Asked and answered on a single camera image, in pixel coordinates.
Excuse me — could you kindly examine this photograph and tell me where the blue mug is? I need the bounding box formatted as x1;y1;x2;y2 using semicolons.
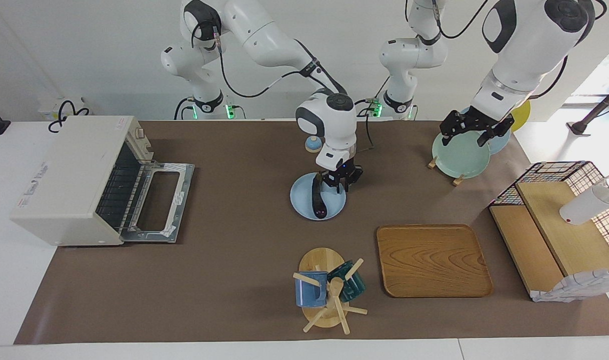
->
294;271;329;308

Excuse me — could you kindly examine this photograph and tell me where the black power cable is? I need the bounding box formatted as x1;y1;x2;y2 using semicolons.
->
47;100;91;134

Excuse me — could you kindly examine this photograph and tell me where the pale green racked plate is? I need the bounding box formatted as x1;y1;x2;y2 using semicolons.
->
431;126;491;179

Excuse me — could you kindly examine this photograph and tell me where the brown table mat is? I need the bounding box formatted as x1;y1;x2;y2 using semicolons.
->
13;120;609;346

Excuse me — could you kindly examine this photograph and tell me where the black stand pole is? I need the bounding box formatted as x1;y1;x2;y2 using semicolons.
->
567;80;609;137

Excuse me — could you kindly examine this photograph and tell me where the white power strip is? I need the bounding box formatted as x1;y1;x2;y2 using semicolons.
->
38;96;91;121

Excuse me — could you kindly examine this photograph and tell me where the yellow racked plate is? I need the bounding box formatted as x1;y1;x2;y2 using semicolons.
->
508;99;531;133

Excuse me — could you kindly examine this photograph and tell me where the wooden plate rack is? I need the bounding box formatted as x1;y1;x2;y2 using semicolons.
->
427;155;473;187

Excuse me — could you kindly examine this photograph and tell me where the white bottle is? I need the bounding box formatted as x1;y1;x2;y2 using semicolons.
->
559;170;609;226

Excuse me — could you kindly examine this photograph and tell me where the light blue racked plate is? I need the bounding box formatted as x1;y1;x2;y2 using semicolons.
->
459;106;511;156

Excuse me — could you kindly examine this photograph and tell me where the dark purple eggplant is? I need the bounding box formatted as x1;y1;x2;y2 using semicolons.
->
311;174;329;220

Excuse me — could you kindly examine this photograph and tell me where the wooden shelf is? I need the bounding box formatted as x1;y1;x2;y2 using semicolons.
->
488;180;609;301

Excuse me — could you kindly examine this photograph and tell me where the dark green mug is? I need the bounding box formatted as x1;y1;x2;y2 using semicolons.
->
327;260;367;303

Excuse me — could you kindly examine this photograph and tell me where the black wire basket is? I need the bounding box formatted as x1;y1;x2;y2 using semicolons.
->
488;161;609;251

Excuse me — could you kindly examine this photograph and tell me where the white patterned cloth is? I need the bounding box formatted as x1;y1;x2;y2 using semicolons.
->
529;269;609;303

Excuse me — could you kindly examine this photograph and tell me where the wooden mug tree stand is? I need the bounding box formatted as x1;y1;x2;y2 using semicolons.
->
292;247;369;335

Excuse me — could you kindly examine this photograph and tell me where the wooden rectangular tray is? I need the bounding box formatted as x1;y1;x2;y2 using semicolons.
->
376;224;494;299

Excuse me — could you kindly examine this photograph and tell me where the cream toaster oven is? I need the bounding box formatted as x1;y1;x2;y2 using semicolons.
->
10;116;196;247

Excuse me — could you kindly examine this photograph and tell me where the light blue round plate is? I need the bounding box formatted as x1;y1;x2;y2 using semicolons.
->
290;172;347;221

